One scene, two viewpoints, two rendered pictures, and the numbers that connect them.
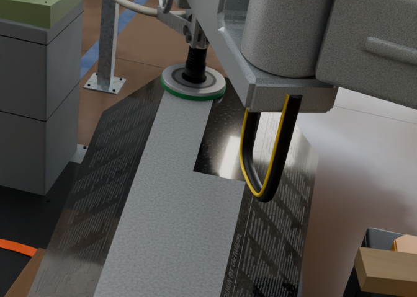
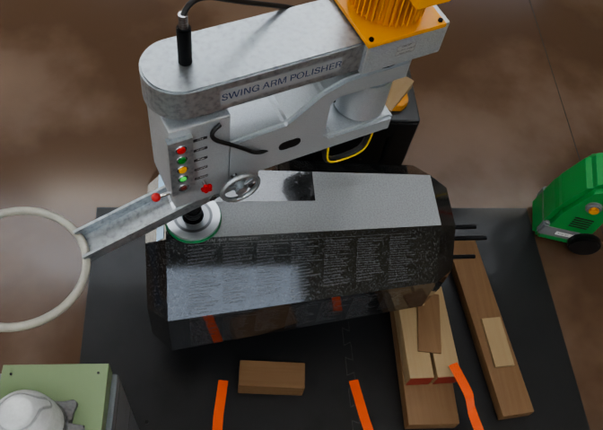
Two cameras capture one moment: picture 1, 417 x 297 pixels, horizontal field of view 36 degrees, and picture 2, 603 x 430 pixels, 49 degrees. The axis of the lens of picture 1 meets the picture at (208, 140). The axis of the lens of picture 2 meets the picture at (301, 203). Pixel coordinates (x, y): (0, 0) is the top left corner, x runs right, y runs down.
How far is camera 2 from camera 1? 2.70 m
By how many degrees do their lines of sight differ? 72
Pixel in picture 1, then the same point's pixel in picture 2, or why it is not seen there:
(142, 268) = (410, 209)
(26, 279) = (275, 379)
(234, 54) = (360, 127)
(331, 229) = (114, 188)
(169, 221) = (369, 204)
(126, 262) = (410, 216)
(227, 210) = (345, 178)
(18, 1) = (104, 401)
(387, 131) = not seen: outside the picture
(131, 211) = (370, 223)
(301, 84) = not seen: hidden behind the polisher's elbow
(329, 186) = (47, 188)
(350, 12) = not seen: hidden behind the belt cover
